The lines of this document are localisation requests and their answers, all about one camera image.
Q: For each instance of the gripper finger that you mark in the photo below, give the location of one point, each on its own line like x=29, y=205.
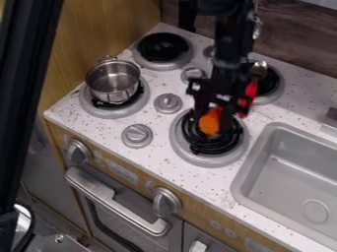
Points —
x=227, y=119
x=201, y=110

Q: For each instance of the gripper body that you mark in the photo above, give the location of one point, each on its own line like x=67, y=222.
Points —
x=219, y=88

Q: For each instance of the orange toy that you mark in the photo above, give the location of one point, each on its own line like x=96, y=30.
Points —
x=211, y=123

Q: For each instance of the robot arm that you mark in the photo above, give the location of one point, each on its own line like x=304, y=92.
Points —
x=230, y=36

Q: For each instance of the toy stove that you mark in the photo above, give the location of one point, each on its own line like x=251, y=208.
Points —
x=169, y=103

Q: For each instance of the toy sink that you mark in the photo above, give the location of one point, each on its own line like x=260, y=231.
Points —
x=291, y=183

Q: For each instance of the silver pot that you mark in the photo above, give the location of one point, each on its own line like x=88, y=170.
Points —
x=113, y=82

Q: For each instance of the black frame post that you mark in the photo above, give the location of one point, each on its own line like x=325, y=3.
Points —
x=24, y=98

